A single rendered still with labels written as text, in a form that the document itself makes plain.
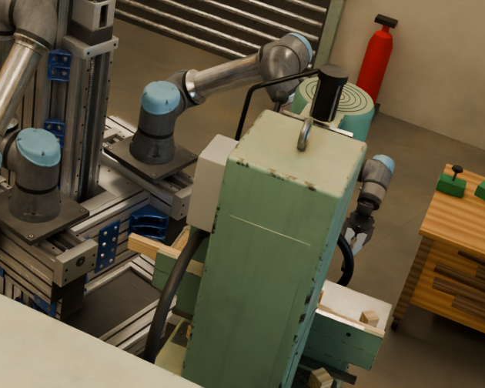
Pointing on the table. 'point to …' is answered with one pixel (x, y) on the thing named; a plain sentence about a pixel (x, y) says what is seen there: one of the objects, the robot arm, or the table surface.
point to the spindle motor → (362, 100)
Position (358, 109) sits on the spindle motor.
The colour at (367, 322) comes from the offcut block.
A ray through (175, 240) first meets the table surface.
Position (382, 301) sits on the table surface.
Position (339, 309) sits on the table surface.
